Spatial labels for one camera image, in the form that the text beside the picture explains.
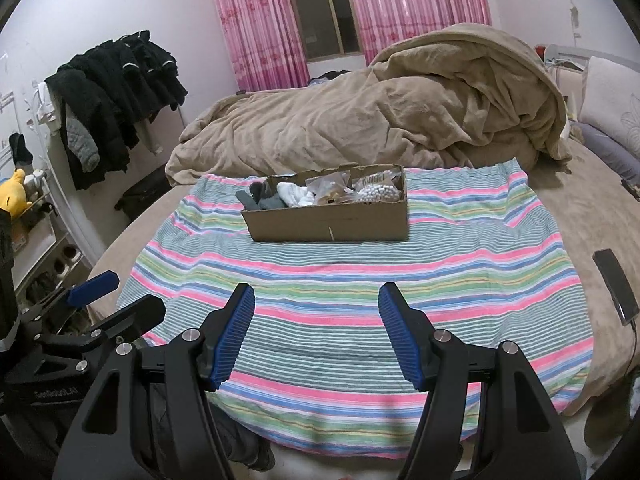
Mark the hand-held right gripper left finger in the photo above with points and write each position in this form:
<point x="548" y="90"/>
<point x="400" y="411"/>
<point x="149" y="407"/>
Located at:
<point x="232" y="340"/>

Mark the black smartphone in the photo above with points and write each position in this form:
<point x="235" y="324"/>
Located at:
<point x="617" y="285"/>

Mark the striped cloth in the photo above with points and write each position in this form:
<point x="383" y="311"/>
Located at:
<point x="350" y="270"/>

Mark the white patterned pillow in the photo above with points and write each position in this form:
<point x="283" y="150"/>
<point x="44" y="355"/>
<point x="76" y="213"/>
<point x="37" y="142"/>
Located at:
<point x="610" y="100"/>

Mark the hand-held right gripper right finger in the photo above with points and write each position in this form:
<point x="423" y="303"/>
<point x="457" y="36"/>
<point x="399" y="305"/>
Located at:
<point x="405" y="340"/>

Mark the pink floral curtain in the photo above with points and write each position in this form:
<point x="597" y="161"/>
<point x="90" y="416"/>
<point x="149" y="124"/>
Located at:
<point x="420" y="5"/>
<point x="260" y="25"/>

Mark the storage shelf rack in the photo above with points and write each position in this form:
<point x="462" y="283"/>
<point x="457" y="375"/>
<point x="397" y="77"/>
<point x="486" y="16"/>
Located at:
<point x="45" y="245"/>

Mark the clear bag of brown bits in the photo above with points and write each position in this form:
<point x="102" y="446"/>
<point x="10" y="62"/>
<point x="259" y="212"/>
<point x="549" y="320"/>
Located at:
<point x="330" y="190"/>

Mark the dark bag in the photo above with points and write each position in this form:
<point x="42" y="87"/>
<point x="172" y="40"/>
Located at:
<point x="330" y="77"/>

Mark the dark grey glove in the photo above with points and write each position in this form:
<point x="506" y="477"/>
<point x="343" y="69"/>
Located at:
<point x="250" y="197"/>

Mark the brown cardboard box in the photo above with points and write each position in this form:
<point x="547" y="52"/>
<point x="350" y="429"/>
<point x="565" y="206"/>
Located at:
<point x="325" y="222"/>

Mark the white bed headboard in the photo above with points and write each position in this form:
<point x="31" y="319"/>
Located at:
<point x="570" y="51"/>

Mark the beige blanket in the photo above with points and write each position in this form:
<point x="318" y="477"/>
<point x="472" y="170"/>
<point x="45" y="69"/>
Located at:
<point x="350" y="120"/>

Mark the bed with beige sheet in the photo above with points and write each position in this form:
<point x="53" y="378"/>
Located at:
<point x="565" y="210"/>

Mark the white hanging garment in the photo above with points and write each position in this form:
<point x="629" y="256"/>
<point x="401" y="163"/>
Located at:
<point x="47" y="105"/>

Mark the grey quilted garment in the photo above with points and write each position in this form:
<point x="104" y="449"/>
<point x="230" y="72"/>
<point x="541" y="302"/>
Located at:
<point x="82" y="145"/>

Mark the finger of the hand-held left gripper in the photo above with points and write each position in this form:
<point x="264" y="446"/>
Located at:
<point x="135" y="315"/>
<point x="95" y="282"/>

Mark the black jackets on rack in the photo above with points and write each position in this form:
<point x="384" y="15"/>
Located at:
<point x="110" y="90"/>

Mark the grey pillow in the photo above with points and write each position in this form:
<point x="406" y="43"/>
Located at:
<point x="610" y="152"/>

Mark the white sock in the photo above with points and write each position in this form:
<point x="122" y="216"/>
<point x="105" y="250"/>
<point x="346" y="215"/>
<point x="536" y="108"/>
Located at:
<point x="297" y="195"/>

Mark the window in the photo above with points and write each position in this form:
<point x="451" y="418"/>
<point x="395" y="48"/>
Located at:
<point x="325" y="10"/>

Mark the black suitcase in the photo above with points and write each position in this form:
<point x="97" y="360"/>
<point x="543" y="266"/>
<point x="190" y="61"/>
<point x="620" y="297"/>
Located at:
<point x="145" y="192"/>

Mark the yellow plush toy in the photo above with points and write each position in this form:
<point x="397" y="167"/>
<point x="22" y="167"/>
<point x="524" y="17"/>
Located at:
<point x="12" y="197"/>

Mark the black cap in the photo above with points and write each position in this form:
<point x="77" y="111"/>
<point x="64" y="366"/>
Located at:
<point x="21" y="149"/>

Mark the clear bag of white beads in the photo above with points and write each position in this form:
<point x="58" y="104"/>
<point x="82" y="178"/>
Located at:
<point x="380" y="193"/>

